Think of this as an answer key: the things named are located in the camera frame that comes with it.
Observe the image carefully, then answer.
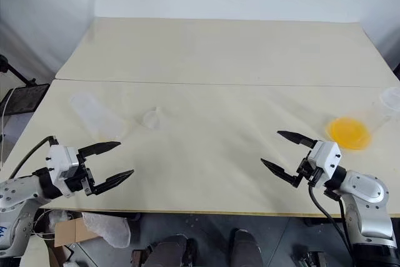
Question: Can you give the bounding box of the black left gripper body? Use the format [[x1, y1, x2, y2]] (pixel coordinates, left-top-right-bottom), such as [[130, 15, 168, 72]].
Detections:
[[64, 153, 95, 193]]

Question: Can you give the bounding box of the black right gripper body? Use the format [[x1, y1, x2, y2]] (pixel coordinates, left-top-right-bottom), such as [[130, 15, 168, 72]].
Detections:
[[296, 153, 328, 189]]

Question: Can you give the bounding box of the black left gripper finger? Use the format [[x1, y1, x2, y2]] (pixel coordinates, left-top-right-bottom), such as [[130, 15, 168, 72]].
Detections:
[[77, 140, 122, 163], [86, 169, 135, 198]]

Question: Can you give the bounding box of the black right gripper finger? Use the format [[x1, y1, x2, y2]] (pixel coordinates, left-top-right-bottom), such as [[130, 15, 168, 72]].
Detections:
[[260, 158, 303, 188], [276, 130, 318, 149]]

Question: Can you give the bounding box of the clear cup with orange liquid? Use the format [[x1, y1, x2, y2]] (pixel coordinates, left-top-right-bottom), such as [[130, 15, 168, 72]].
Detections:
[[325, 86, 400, 153]]

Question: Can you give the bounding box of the clear plastic bag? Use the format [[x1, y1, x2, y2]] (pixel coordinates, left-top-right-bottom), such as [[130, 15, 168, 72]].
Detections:
[[81, 212, 132, 248]]

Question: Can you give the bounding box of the brown cardboard box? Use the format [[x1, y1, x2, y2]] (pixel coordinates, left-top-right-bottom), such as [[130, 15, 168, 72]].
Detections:
[[54, 218, 95, 248]]

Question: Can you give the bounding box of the dark rounded shape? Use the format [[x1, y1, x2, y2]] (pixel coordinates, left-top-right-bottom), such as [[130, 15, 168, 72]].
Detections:
[[144, 233, 198, 267], [229, 228, 264, 267]]

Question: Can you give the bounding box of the black metal floor fixture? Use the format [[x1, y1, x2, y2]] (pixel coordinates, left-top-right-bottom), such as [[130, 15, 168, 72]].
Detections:
[[292, 248, 329, 267]]

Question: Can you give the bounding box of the black mesh plate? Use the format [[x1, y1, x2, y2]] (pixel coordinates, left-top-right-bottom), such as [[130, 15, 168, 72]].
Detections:
[[0, 83, 51, 115]]

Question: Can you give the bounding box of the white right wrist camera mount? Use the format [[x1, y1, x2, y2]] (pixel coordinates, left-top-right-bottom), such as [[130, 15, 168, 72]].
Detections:
[[307, 140, 343, 184]]

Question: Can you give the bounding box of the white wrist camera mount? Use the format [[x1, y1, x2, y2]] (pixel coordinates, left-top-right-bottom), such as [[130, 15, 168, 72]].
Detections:
[[307, 140, 343, 184], [45, 144, 81, 199]]

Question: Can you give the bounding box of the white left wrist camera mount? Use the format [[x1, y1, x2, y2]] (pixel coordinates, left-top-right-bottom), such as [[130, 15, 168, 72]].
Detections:
[[45, 144, 81, 199]]

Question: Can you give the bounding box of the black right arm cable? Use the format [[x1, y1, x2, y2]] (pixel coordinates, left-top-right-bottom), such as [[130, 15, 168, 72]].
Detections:
[[307, 182, 358, 267]]

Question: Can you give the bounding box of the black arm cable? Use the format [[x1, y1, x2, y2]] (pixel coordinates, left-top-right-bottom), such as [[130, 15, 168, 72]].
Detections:
[[7, 135, 59, 180], [307, 182, 358, 267]]

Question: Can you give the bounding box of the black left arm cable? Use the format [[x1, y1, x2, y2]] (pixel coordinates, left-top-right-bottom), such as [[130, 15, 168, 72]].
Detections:
[[7, 135, 59, 180]]

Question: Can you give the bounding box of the white wire bundle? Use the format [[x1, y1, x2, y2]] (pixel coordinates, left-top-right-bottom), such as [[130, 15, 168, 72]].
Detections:
[[30, 209, 60, 240]]

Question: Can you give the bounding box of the thin white cable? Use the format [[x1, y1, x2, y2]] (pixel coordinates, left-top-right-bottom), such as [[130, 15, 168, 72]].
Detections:
[[0, 88, 16, 162]]

